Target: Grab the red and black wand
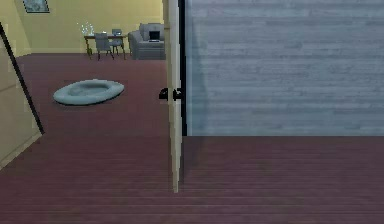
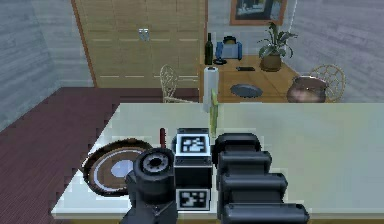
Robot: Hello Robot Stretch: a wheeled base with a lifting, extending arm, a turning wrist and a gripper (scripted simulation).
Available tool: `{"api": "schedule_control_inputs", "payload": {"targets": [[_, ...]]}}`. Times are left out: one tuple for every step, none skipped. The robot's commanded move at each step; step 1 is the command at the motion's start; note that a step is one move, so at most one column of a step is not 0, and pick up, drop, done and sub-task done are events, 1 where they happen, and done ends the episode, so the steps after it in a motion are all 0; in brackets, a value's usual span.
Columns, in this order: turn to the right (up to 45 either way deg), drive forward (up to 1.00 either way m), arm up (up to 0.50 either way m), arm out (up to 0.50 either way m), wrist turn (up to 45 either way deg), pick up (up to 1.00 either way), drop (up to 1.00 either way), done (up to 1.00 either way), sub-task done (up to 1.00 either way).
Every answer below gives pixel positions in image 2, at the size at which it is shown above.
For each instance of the white paper towel roll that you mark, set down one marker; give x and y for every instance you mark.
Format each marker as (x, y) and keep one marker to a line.
(211, 87)

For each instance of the wooden dining table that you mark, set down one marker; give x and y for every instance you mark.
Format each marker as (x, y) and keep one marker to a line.
(266, 83)

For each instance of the yellow green thin stalk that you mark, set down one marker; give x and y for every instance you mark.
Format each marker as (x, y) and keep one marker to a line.
(213, 115)

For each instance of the pale white table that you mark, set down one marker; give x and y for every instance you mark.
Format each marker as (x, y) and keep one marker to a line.
(300, 153)

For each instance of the small black round dish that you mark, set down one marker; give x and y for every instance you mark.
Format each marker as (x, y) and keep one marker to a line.
(220, 61)

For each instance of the dark green wine bottle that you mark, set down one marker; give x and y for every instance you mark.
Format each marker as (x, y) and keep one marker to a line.
(208, 50)

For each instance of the brown round clay pot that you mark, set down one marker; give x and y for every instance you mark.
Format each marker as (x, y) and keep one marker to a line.
(307, 90)

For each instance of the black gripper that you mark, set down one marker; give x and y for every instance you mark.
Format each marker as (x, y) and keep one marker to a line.
(154, 180)

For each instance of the brown round plate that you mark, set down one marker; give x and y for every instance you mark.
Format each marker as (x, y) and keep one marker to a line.
(106, 168)

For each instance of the red and black wand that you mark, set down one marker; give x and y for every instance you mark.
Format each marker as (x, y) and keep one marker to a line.
(162, 137)

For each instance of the wooden room door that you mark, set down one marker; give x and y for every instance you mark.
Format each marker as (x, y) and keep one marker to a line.
(140, 43)

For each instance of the blue toaster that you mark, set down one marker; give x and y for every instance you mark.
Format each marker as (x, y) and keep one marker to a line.
(229, 49)

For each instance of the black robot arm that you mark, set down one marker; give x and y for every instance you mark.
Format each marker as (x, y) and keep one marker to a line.
(246, 186)

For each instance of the black remote control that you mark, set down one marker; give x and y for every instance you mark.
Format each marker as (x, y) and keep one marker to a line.
(245, 69)

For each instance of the grey oval plate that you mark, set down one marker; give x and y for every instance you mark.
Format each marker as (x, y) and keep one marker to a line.
(246, 90)

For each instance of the potted green house plant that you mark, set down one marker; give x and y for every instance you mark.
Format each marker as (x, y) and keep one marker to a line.
(274, 50)

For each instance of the cream wicker chair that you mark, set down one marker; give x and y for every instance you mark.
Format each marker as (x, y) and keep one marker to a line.
(169, 81)
(335, 80)

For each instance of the framed wall picture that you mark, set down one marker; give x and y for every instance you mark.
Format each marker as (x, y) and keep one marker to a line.
(258, 11)

